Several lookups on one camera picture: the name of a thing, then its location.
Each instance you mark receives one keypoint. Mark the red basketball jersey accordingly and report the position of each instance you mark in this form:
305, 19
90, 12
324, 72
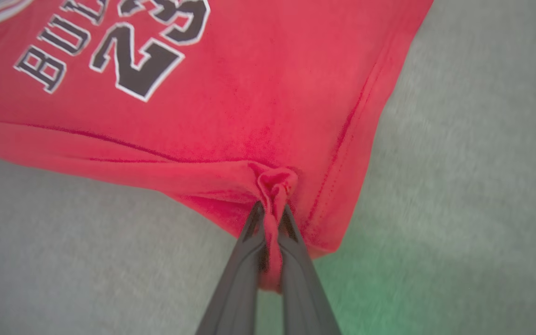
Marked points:
249, 93

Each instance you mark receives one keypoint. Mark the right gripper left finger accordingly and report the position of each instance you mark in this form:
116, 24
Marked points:
237, 284

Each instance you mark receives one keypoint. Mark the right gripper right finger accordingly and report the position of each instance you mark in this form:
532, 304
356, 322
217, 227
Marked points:
303, 288

